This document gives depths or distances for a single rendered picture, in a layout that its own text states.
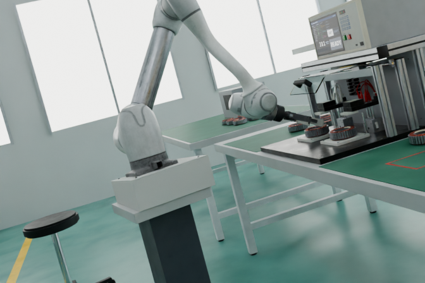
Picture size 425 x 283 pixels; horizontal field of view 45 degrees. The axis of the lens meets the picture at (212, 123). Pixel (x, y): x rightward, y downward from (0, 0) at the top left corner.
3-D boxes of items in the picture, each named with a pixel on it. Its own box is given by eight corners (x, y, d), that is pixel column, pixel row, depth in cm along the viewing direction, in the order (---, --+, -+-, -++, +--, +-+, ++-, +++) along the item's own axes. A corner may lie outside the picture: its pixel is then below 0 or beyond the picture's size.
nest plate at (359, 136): (337, 146, 203) (336, 143, 203) (320, 143, 217) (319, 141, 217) (370, 136, 206) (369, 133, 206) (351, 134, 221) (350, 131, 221)
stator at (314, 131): (312, 138, 228) (310, 130, 228) (301, 137, 239) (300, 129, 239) (334, 132, 231) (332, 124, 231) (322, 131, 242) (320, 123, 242)
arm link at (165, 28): (112, 148, 212) (105, 150, 233) (148, 159, 217) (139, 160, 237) (163, -19, 225) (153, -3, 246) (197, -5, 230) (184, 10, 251)
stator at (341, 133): (341, 141, 204) (339, 132, 204) (325, 141, 215) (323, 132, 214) (363, 133, 209) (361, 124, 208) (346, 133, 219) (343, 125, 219)
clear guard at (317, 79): (315, 93, 191) (311, 78, 190) (289, 95, 214) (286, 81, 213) (389, 72, 198) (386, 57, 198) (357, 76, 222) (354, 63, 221)
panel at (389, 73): (427, 126, 197) (411, 50, 195) (343, 122, 261) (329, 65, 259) (430, 125, 198) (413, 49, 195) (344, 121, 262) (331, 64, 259)
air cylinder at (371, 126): (374, 132, 211) (371, 120, 211) (364, 132, 218) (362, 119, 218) (384, 129, 212) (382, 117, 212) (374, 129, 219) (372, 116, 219)
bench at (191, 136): (215, 245, 362) (188, 144, 356) (171, 201, 542) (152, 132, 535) (350, 199, 388) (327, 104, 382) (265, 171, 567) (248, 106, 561)
